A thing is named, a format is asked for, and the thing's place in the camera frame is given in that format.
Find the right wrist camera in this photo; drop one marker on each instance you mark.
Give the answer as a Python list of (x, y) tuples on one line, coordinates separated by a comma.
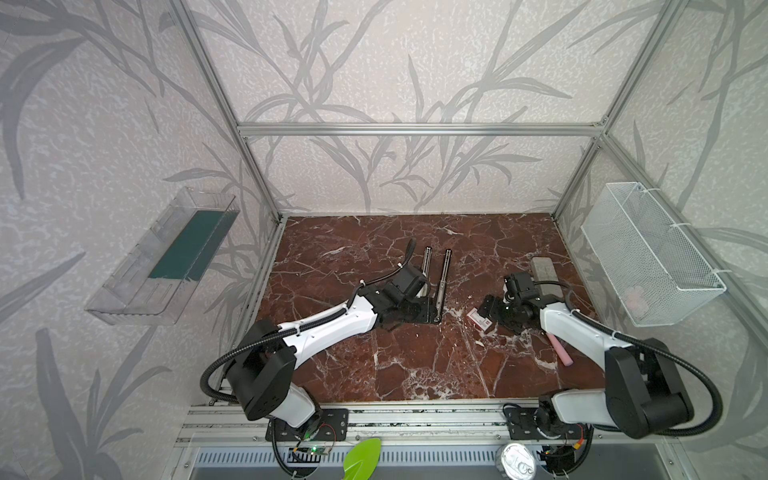
[(520, 288)]

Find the green leaf sticker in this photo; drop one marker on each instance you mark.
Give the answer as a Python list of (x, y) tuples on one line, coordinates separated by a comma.
[(362, 460)]

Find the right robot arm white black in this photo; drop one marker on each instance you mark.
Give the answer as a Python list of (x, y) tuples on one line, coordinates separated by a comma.
[(647, 389)]

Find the pink item in basket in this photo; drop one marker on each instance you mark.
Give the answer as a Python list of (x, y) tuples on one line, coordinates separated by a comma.
[(635, 302)]

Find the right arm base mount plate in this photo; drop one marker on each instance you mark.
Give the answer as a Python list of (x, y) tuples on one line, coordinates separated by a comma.
[(539, 423)]

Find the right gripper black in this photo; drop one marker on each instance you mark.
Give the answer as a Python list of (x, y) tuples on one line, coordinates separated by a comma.
[(497, 310)]

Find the red white staples box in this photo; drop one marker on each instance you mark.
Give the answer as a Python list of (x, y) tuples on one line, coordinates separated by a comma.
[(482, 323)]

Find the black stapler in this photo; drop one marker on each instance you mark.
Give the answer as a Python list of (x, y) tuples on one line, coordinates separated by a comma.
[(435, 303)]

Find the small green circuit board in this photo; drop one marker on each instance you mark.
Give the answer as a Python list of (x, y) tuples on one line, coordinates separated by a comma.
[(314, 450)]

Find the purple pink hand rake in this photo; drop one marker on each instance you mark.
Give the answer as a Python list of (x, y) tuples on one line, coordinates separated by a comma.
[(560, 350)]

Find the round silver can lid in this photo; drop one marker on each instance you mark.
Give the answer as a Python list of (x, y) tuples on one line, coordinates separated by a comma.
[(514, 461)]

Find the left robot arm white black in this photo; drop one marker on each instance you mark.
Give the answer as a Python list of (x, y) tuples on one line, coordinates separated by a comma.
[(258, 373)]

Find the clear plastic wall tray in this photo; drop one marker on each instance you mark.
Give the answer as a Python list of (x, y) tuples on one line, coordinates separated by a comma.
[(154, 283)]

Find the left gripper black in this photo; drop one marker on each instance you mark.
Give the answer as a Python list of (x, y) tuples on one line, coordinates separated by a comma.
[(417, 306)]

